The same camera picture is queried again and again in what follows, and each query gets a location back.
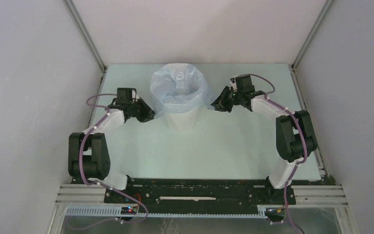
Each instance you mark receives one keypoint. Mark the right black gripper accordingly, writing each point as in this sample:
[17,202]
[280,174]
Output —
[221,103]

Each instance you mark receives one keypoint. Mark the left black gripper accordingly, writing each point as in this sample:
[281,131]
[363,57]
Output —
[148,114]

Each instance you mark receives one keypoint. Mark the blue plastic trash bag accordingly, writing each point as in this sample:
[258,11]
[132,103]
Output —
[181,74]

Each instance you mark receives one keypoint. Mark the white translucent trash bin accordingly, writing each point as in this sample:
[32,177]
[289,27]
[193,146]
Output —
[182,119]

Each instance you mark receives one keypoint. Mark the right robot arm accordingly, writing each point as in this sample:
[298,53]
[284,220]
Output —
[295,136]

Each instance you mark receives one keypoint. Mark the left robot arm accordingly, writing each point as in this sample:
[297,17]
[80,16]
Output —
[88,153]

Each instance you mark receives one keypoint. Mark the small lit circuit board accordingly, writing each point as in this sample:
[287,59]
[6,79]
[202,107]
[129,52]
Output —
[128,211]

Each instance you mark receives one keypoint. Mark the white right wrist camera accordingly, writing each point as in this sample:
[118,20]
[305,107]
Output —
[233,84]

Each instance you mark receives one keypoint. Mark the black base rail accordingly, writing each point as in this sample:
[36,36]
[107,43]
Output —
[214,196]

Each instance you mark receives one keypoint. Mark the white slotted cable duct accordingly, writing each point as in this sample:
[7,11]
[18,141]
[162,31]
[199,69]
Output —
[114,211]

